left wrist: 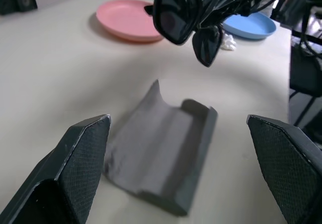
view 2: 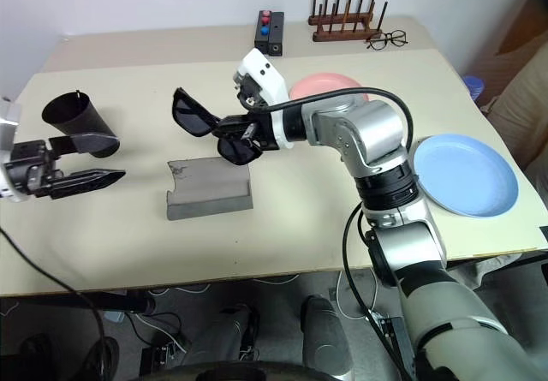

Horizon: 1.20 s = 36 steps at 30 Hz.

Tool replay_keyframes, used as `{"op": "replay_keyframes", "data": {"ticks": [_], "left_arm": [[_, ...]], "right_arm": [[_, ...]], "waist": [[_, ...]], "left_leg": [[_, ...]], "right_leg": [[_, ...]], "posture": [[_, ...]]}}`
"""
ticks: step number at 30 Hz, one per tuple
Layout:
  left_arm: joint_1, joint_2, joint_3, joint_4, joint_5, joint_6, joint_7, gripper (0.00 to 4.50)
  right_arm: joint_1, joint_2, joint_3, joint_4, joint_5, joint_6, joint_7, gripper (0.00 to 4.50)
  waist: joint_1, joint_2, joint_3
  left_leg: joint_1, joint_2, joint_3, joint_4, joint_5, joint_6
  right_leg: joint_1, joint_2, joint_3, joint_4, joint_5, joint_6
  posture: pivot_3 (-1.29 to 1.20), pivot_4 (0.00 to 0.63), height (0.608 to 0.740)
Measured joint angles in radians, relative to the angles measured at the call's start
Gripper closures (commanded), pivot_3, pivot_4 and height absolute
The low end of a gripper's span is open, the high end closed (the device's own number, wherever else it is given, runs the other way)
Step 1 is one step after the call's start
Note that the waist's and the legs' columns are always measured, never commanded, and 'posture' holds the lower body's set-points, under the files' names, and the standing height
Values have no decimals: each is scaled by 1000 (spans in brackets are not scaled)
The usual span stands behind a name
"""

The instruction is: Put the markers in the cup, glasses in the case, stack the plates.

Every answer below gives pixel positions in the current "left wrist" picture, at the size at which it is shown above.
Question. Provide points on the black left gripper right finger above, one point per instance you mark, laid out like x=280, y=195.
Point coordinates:
x=284, y=163

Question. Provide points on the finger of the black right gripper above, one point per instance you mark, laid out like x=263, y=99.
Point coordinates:
x=149, y=9
x=207, y=45

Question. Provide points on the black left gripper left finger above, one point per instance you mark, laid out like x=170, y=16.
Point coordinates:
x=78, y=158

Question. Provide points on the black sunglasses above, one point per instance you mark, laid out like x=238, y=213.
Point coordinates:
x=173, y=10

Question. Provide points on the crumpled white paper ball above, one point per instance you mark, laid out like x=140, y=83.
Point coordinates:
x=228, y=42

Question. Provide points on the pink plastic plate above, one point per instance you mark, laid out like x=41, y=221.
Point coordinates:
x=125, y=17

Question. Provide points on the blue plastic plate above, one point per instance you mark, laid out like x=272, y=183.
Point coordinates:
x=251, y=27

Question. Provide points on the grey open glasses case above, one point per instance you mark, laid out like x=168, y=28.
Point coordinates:
x=156, y=146

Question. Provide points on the black chair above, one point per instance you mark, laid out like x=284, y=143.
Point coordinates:
x=304, y=65

